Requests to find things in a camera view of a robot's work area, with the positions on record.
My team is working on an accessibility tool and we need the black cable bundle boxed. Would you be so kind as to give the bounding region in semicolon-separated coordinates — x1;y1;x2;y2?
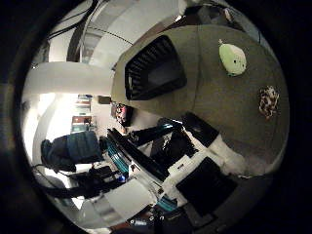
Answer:
66;0;100;62

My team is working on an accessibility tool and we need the brown wooden shelf unit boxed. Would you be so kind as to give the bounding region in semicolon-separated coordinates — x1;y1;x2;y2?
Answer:
70;94;96;135

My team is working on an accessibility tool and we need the brown and white fluffy toy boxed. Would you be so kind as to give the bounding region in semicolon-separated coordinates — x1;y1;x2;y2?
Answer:
257;85;281;120

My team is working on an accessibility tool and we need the black slatted plastic basket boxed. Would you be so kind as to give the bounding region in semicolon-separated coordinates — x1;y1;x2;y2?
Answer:
124;34;188;101

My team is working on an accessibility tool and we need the light green plush toy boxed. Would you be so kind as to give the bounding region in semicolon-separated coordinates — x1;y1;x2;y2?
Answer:
217;38;248;78

